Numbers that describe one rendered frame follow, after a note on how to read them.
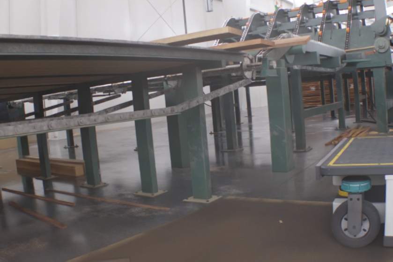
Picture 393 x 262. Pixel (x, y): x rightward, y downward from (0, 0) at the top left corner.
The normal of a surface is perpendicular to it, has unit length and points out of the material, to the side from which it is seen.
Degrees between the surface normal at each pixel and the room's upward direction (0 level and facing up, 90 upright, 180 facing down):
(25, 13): 92
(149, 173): 90
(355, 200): 90
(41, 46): 90
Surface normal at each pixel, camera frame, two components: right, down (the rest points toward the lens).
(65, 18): 0.80, 0.11
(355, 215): -0.52, 0.09
